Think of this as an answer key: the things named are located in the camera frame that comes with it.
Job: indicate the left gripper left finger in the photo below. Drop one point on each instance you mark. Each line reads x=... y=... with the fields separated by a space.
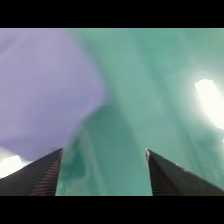
x=40 y=178

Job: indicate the lavender shirt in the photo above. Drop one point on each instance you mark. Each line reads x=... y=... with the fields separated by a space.
x=40 y=96

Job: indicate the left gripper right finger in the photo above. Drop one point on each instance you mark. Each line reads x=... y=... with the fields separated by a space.
x=170 y=181

